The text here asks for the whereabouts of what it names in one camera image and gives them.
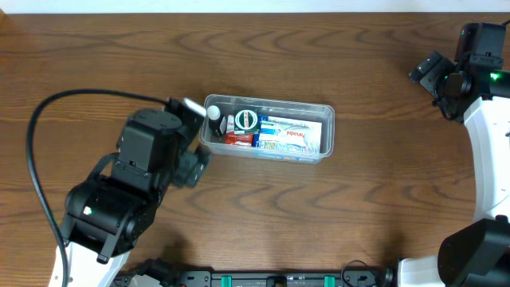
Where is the green box round logo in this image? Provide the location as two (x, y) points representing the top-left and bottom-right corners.
(234, 108), (260, 134)

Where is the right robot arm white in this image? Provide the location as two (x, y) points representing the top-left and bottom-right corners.
(386, 22), (509, 286)

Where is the red medicine sachet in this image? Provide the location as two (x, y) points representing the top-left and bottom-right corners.
(224, 115), (253, 147)

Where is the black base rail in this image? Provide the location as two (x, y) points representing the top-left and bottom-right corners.
(111, 258), (398, 287)

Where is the small dark bottle white cap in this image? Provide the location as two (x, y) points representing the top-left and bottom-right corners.
(206, 105), (227, 137)

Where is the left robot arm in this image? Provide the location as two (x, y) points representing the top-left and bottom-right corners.
(61, 106), (211, 286)

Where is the clear plastic container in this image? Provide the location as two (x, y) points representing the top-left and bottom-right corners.
(199, 94), (335, 163)

